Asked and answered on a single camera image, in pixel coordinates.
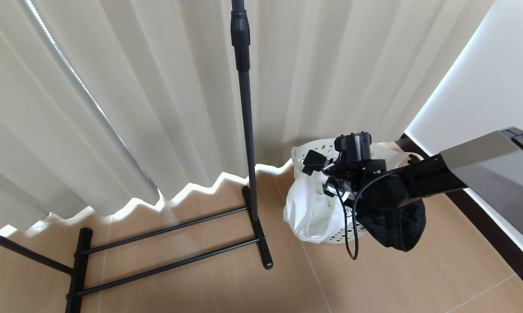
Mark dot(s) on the beige curtain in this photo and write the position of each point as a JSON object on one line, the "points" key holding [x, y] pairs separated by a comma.
{"points": [[157, 87]]}

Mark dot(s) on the white laundry basket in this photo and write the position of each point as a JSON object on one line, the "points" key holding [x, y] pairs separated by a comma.
{"points": [[316, 145]]}

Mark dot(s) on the black clothes rack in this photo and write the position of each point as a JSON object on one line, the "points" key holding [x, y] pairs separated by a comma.
{"points": [[244, 87]]}

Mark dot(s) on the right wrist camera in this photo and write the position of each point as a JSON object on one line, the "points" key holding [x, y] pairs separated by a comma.
{"points": [[314, 161]]}

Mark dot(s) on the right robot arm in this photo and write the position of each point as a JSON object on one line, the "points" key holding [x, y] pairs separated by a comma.
{"points": [[483, 161]]}

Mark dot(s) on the black shorts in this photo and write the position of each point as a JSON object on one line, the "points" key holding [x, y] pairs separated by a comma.
{"points": [[396, 230]]}

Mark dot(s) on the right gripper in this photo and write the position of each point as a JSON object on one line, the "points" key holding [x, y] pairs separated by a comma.
{"points": [[344, 184]]}

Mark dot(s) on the white printed t-shirt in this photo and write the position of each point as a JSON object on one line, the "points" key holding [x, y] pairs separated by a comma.
{"points": [[305, 213]]}

